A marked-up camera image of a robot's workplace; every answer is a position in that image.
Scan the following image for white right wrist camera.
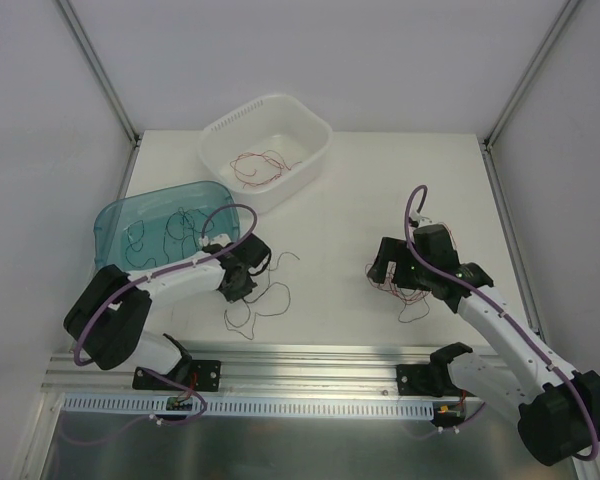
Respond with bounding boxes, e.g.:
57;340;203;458
413;212;432;226

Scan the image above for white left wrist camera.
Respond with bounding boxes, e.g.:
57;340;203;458
199;233;232;248

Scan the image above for long dark thin wire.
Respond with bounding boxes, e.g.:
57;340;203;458
223;251;301;341

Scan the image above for aluminium frame post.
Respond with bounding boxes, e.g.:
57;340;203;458
482;0;581;151
54;0;141;149

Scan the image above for right aluminium frame post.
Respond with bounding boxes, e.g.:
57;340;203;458
482;0;581;151

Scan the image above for left aluminium frame post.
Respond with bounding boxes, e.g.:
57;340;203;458
54;0;141;149

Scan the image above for red thin wire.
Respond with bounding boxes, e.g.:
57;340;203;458
229;149;304;190

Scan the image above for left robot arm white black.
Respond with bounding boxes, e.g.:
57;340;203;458
63;234;272;391

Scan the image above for teal translucent plastic bin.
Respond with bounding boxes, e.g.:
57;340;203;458
93;181;240;272

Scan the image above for white slotted cable duct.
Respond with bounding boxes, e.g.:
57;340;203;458
62;393;434;421

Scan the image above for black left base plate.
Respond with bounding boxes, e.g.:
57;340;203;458
132;359;222;392

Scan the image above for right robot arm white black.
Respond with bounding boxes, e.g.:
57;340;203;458
367;224;600;466

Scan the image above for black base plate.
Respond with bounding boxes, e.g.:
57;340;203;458
132;359;222;392
395;364;439;397

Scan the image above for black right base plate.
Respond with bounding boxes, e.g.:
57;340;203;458
395;364;439;397

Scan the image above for white plastic basket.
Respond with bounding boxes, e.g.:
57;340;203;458
197;94;333;214

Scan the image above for thin wire bundle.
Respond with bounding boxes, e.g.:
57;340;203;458
363;262;431;325

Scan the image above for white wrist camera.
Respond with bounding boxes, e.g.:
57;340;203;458
413;212;432;226
199;233;232;248

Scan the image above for aluminium mounting rail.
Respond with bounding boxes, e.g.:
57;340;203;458
41;343;437;399

